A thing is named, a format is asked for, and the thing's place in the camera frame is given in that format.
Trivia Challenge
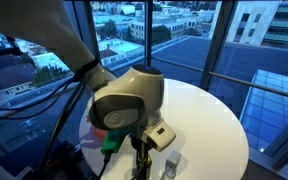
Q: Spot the black cable bundle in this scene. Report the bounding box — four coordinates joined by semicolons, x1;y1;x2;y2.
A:
0;74;89;171

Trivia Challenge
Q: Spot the grey metal window handrail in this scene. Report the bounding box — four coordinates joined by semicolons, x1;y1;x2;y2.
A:
150;56;288;101

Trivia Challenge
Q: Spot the yellow and brown bottle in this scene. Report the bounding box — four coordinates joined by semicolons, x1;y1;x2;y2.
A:
144;154;154;180

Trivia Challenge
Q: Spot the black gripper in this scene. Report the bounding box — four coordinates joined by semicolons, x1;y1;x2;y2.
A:
130;128;153;180

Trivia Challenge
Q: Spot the black camera cable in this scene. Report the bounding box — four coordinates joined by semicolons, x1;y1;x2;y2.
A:
98;152;112;180

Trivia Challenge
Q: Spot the orange plastic bag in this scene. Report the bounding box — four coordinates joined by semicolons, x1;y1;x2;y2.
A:
92;124;108;140

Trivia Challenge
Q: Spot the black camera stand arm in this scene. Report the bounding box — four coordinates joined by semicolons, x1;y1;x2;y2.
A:
0;35;24;60

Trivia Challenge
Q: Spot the small clear white-capped bottle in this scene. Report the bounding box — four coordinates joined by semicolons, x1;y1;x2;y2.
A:
160;149;182;180

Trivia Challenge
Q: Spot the black equipment box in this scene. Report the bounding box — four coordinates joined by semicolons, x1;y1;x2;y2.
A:
33;139;98;180

